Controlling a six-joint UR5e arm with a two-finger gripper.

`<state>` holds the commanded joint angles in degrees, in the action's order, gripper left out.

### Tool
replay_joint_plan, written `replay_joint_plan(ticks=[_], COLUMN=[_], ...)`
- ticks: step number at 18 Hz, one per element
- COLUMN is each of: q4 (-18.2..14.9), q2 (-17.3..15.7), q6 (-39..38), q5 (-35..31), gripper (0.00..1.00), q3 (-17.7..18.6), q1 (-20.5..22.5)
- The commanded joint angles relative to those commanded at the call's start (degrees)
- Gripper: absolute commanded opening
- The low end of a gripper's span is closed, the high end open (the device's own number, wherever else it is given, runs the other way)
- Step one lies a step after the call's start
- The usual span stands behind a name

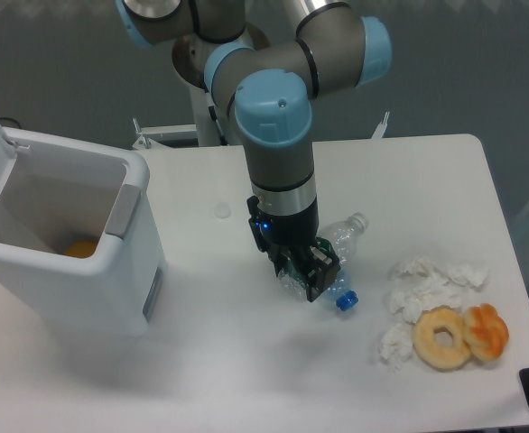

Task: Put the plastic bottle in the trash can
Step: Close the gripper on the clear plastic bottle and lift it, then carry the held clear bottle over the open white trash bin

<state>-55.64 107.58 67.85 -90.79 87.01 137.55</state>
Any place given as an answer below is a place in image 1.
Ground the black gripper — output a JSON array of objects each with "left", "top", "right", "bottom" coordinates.
[{"left": 246, "top": 196, "right": 340, "bottom": 302}]

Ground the clear bottle without cap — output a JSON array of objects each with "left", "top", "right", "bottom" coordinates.
[{"left": 277, "top": 212, "right": 368, "bottom": 300}]

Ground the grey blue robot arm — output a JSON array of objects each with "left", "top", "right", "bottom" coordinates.
[{"left": 116, "top": 1, "right": 393, "bottom": 301}]

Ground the clear bottle blue cap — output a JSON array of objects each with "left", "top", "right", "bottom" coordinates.
[{"left": 318, "top": 270, "right": 358, "bottom": 312}]

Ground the orange object in trash can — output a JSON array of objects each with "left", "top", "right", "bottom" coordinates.
[{"left": 63, "top": 240, "right": 97, "bottom": 259}]

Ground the white trash can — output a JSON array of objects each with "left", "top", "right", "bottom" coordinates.
[{"left": 0, "top": 125, "right": 164, "bottom": 336}]

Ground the large crumpled white tissue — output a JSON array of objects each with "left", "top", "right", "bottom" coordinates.
[{"left": 387, "top": 255, "right": 489, "bottom": 324}]

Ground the small crumpled white tissue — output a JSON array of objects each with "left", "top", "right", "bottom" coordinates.
[{"left": 378, "top": 323, "right": 413, "bottom": 372}]

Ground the orange twisted bread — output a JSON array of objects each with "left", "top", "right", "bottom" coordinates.
[{"left": 462, "top": 303, "right": 509, "bottom": 363}]

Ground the ring donut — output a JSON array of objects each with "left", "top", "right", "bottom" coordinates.
[{"left": 412, "top": 308, "right": 471, "bottom": 371}]

